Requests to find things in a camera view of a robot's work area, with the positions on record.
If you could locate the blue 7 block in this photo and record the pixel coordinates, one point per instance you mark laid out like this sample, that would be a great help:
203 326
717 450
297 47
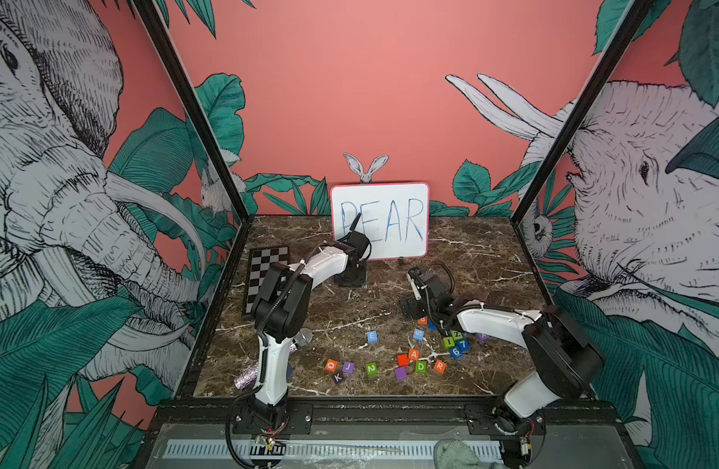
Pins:
463 345

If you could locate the orange O block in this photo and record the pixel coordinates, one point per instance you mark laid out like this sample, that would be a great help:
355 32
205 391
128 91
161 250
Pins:
331 366

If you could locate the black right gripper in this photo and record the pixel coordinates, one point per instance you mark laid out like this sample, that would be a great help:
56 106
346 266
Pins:
411 301

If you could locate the green cloth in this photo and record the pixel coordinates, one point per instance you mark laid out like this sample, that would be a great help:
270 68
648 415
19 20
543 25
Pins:
453 454

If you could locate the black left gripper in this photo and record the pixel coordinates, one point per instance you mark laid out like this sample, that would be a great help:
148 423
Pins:
359 281

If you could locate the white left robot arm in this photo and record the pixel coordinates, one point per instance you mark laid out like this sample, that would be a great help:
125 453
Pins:
281 305

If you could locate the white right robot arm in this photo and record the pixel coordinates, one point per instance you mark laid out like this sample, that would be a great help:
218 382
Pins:
565 358

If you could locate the black white checkerboard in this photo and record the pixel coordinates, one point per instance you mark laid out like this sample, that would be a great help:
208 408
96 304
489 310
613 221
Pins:
259 262

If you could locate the glitter toy microphone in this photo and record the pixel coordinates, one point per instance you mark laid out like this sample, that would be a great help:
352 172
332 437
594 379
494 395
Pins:
300 341

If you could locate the pink framed whiteboard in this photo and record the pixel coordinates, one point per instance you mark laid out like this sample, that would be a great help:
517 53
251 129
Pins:
394 217

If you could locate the orange R block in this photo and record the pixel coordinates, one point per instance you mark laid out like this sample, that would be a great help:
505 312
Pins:
440 367

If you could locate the blue 6 block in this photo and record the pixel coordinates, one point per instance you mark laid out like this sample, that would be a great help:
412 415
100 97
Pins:
455 353

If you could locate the orange A block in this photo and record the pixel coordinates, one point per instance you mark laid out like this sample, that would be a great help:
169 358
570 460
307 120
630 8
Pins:
414 355

